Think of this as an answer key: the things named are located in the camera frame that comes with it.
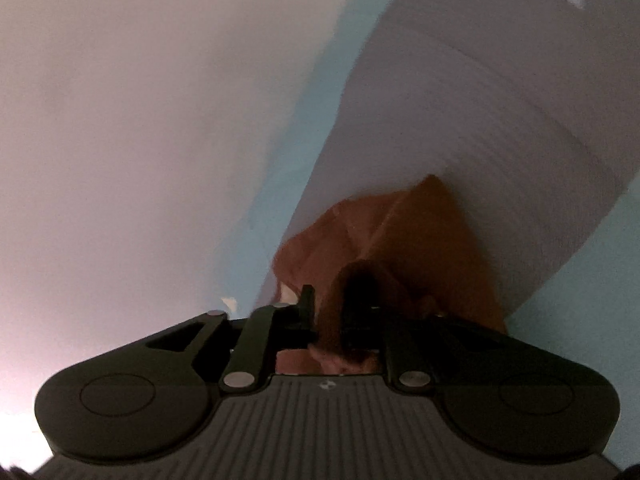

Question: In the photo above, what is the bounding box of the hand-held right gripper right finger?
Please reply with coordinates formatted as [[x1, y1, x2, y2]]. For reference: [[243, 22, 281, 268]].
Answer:
[[342, 259, 556, 393]]

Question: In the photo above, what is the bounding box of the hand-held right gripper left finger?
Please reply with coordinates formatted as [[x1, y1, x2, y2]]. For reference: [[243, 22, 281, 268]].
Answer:
[[142, 284, 318, 392]]

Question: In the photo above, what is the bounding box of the brown long-sleeved sweater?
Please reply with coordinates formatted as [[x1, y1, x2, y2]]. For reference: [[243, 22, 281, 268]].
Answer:
[[272, 174, 509, 377]]

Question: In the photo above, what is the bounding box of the blue grey patterned bed sheet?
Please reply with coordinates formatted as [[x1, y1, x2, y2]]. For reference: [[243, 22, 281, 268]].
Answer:
[[215, 0, 640, 351]]

